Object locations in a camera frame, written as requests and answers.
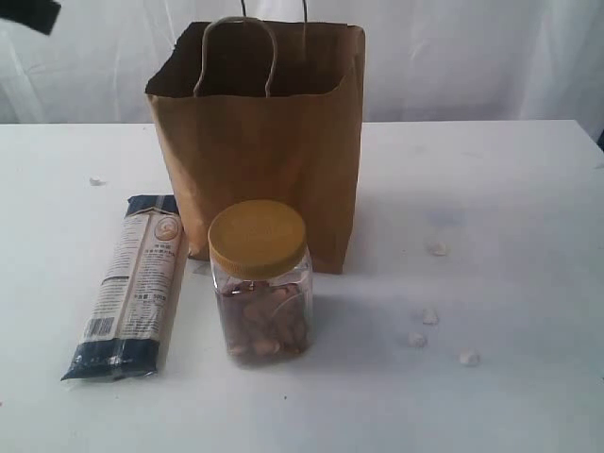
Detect white crumb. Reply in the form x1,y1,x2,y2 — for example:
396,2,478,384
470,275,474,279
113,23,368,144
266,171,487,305
427,242,448,257
407,332,428,348
422,308,439,326
459,349,481,367

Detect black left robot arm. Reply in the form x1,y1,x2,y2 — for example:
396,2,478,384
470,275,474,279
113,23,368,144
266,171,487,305
0,0,61,36

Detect brown paper shopping bag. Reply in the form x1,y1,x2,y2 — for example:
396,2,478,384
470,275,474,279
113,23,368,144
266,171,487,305
145,17,365,274

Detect clear jar yellow lid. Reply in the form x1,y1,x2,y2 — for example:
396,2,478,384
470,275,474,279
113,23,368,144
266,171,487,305
208,200,312,366

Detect clear tape scrap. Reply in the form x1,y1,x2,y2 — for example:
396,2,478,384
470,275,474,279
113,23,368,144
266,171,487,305
191,262,212,277

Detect dark blue noodle packet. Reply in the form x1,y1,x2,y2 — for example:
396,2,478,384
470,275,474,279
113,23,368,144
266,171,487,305
61,194,184,381

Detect white backdrop curtain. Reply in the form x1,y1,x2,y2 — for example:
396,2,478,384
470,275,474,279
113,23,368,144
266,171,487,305
1,1,603,137

